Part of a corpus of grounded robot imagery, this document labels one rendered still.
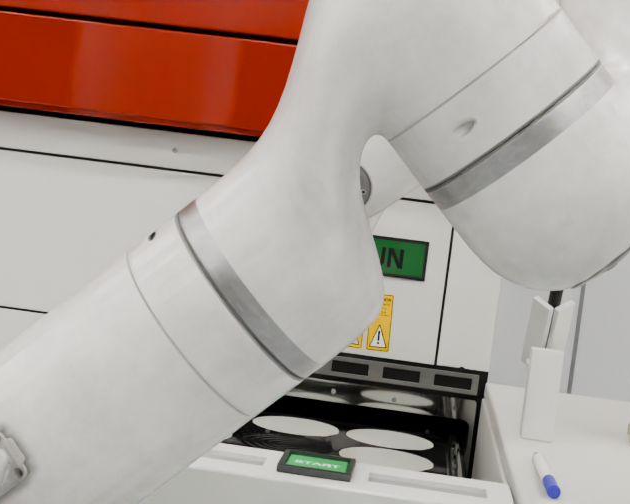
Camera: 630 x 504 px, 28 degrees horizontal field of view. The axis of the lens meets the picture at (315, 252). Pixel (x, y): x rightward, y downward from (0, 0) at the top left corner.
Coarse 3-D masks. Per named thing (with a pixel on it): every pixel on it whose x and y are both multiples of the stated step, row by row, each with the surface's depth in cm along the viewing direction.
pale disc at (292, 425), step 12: (264, 420) 144; (276, 420) 145; (288, 420) 146; (300, 420) 147; (312, 420) 148; (288, 432) 139; (300, 432) 140; (312, 432) 141; (324, 432) 142; (336, 432) 142
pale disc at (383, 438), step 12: (348, 432) 143; (360, 432) 144; (372, 432) 145; (384, 432) 146; (396, 432) 147; (372, 444) 138; (384, 444) 139; (396, 444) 140; (408, 444) 141; (420, 444) 142; (432, 444) 142
